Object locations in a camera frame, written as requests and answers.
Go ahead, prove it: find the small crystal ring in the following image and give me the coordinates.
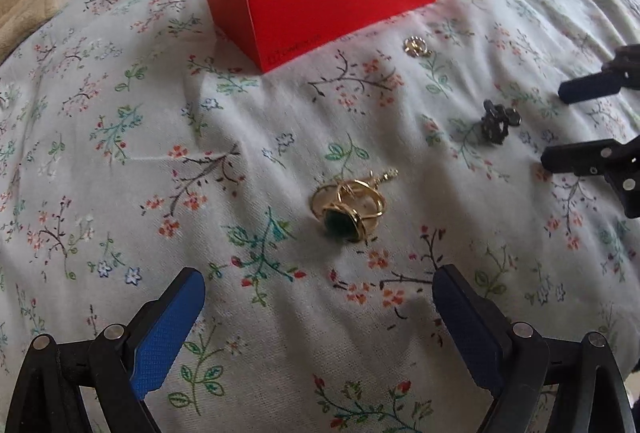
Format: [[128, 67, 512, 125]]
[[404, 35, 431, 58]]

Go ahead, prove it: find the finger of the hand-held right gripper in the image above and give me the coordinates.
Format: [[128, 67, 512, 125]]
[[558, 44, 640, 104], [541, 139, 640, 219]]

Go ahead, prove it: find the white floral bedsheet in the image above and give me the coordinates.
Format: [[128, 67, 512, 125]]
[[0, 0, 640, 433]]

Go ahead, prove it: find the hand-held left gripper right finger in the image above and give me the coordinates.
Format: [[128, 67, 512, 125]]
[[432, 264, 636, 433]]

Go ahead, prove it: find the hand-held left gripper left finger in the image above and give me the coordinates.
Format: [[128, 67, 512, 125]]
[[10, 267, 207, 433]]

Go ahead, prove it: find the gold ring with green stone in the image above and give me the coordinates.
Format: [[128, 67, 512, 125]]
[[310, 168, 400, 244]]

